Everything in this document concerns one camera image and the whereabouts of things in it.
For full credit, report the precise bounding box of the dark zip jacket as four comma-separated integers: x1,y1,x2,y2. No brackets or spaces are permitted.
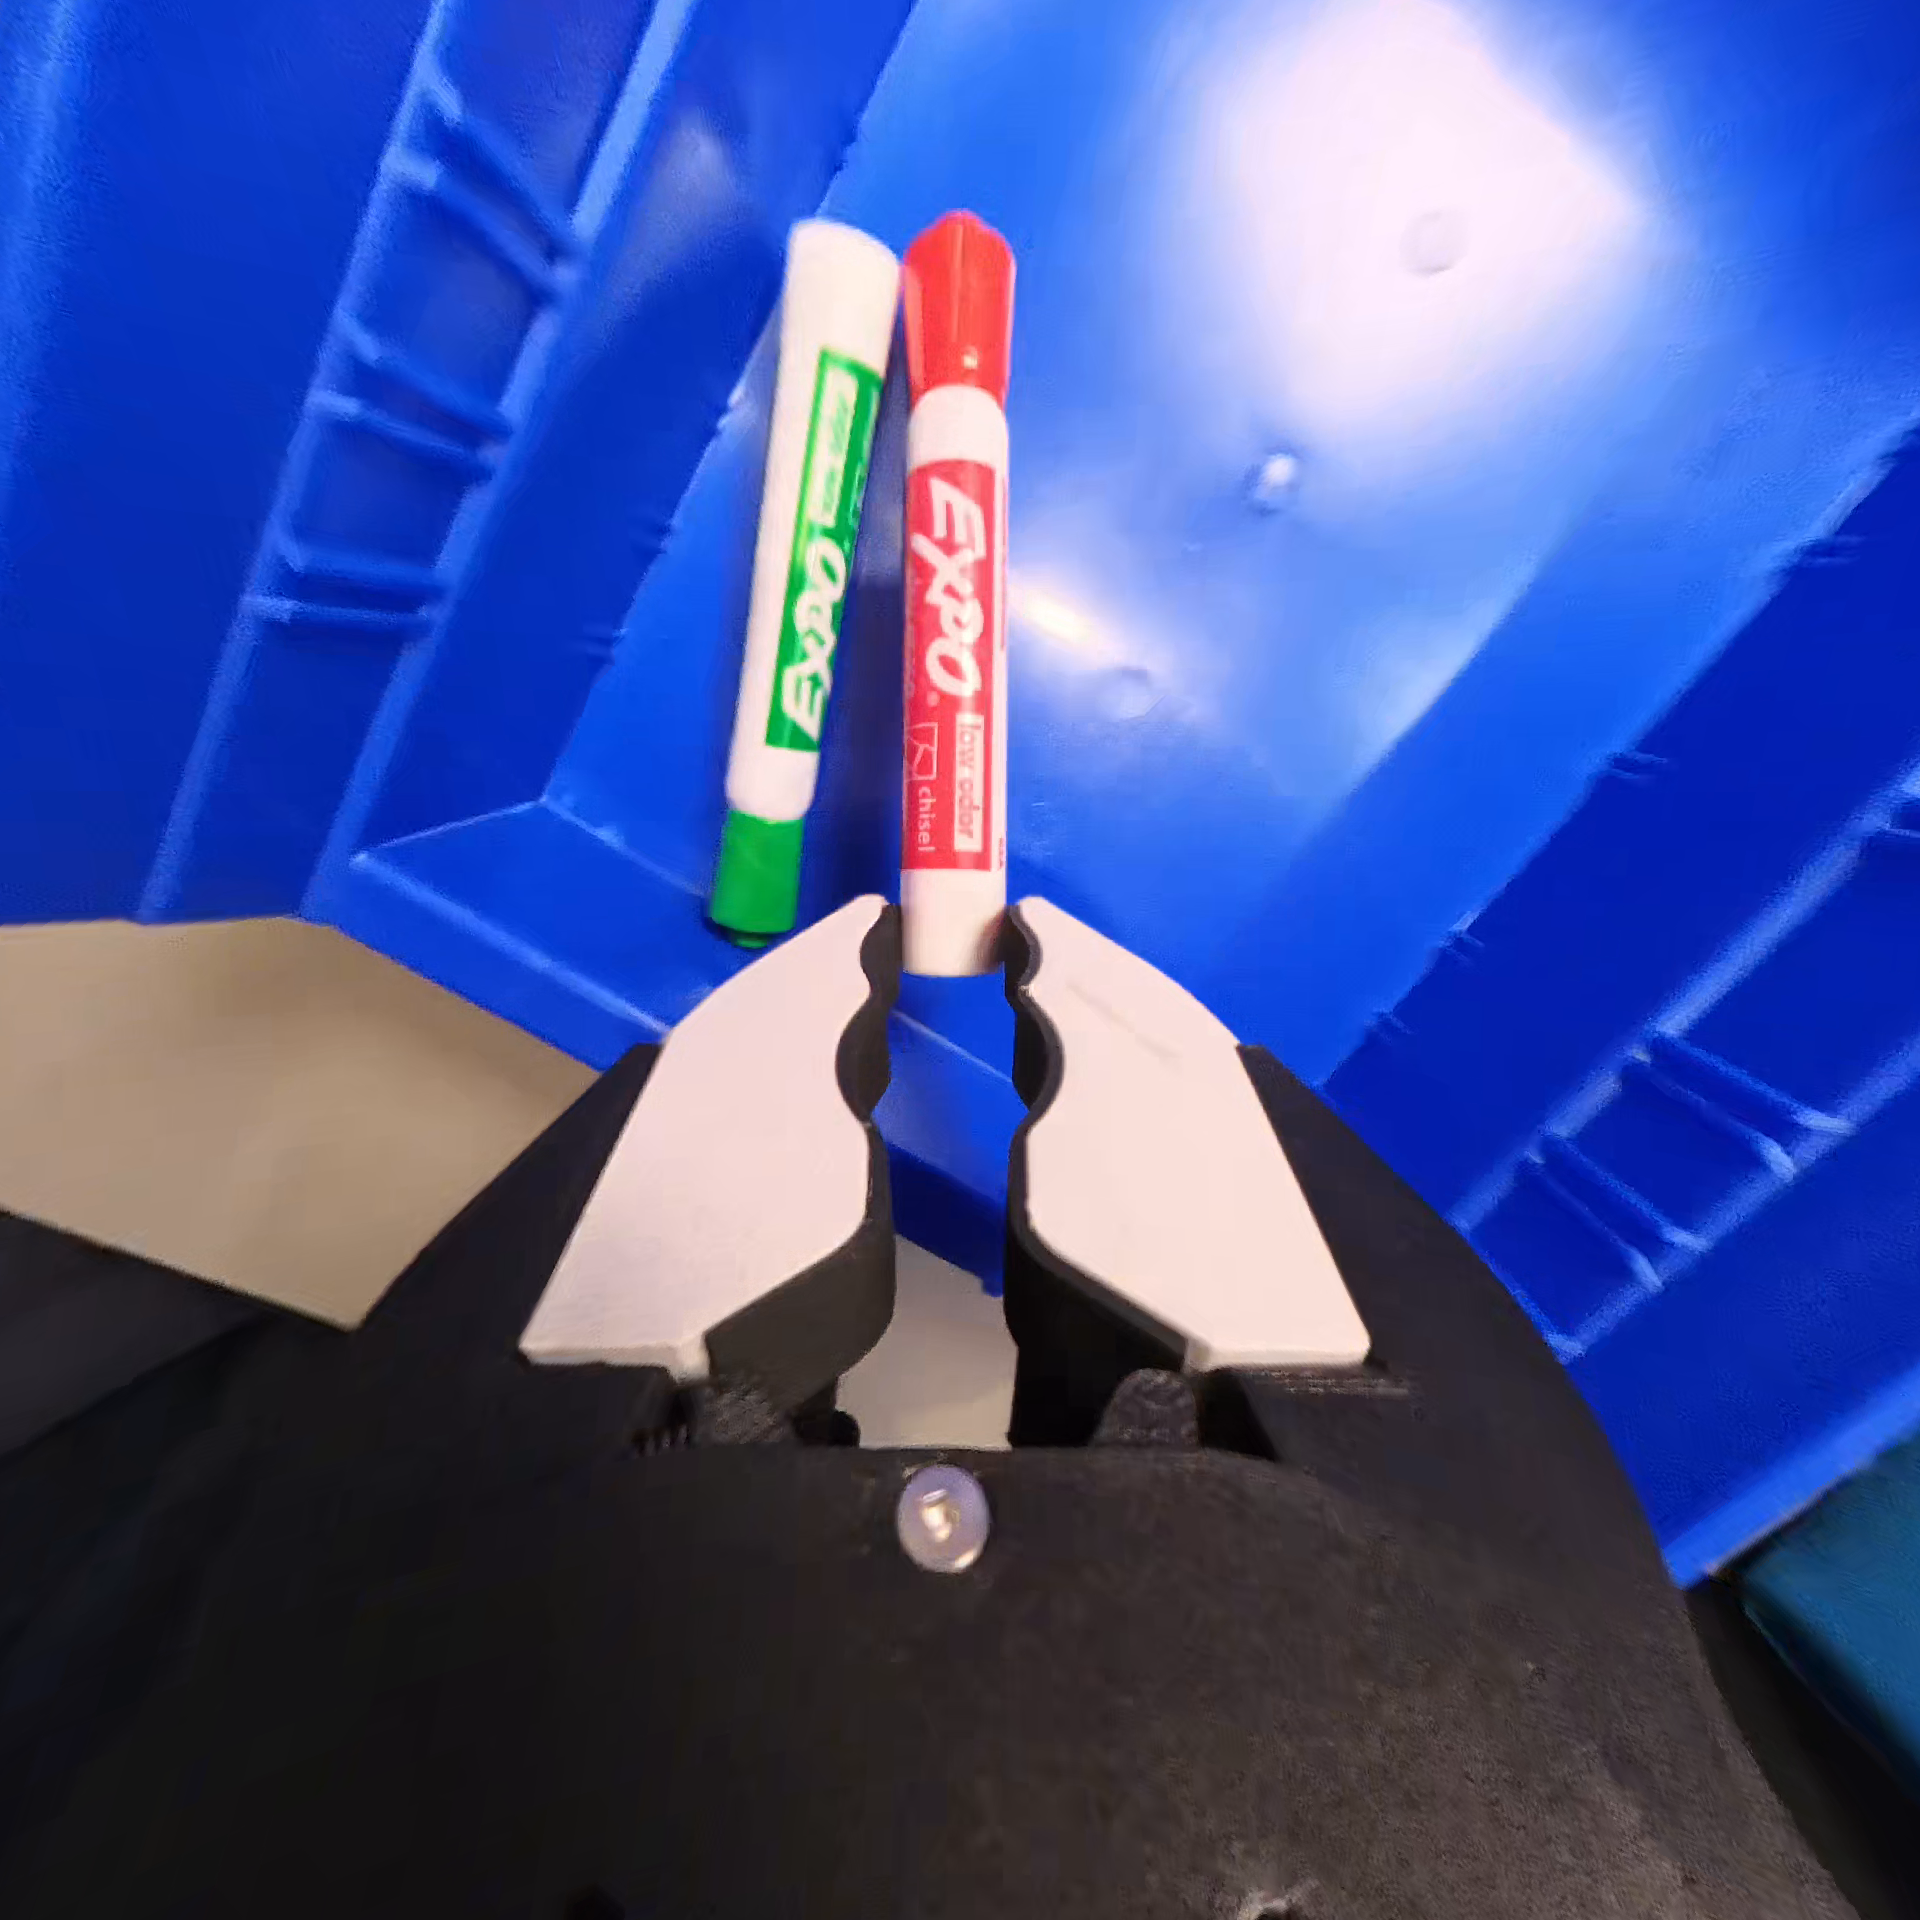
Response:
0,1201,573,1920

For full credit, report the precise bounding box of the red dry erase marker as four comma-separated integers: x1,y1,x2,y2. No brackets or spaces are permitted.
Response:
896,210,1024,987

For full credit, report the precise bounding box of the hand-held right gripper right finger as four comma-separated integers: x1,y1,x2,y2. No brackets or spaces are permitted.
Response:
1002,894,1377,1381

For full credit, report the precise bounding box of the blue plastic bin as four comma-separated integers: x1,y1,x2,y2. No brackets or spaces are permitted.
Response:
0,0,1920,1593

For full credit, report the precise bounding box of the green dry erase marker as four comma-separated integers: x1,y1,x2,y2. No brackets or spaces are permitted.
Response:
703,216,905,951

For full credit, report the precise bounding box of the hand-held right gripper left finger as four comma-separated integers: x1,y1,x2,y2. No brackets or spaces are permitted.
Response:
520,891,897,1381

